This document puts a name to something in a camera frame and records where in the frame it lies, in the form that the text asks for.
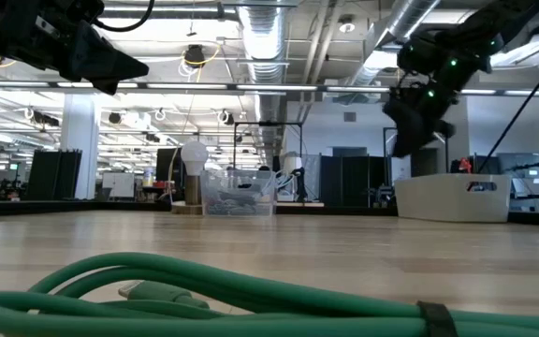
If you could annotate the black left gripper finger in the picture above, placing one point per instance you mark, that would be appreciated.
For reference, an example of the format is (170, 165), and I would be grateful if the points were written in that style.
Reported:
(101, 63)

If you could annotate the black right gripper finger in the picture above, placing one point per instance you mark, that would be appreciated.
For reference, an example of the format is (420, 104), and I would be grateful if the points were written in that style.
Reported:
(407, 136)

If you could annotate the small white-capped bottle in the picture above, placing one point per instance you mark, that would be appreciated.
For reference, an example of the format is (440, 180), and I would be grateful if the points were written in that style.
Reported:
(193, 159)

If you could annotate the silver ventilation duct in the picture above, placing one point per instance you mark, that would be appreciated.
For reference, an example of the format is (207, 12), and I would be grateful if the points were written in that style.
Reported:
(262, 42)

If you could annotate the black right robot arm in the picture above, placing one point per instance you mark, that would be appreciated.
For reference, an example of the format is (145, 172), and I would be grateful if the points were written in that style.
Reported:
(485, 28)

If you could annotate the clear plastic bin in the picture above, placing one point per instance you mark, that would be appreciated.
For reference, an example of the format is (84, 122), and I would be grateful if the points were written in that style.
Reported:
(239, 196)

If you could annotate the black room partition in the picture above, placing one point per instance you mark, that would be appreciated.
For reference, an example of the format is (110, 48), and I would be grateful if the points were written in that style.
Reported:
(54, 175)
(353, 180)

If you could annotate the white building column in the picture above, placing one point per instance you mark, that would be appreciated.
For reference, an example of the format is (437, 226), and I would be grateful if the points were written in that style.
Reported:
(80, 145)

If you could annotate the grey plastic bin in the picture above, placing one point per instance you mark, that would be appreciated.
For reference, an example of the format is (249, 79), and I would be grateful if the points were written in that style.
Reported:
(452, 199)

